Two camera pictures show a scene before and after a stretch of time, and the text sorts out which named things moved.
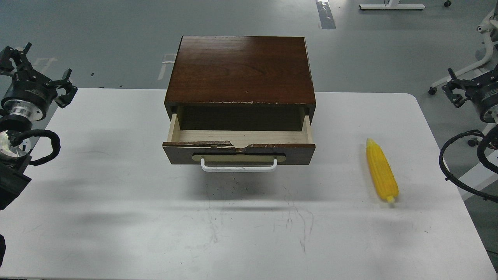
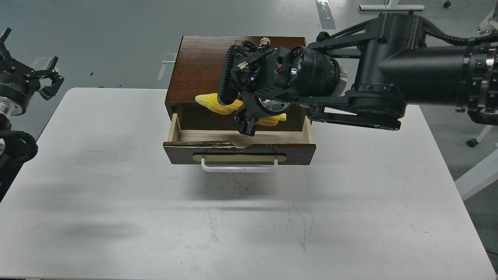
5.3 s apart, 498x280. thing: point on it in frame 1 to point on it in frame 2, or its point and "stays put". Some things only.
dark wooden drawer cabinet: (240, 83) stays put
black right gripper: (458, 91) to (267, 81)
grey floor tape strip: (325, 14) stays put
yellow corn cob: (383, 177) to (210, 102)
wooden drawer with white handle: (238, 151) stays put
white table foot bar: (392, 7) stays put
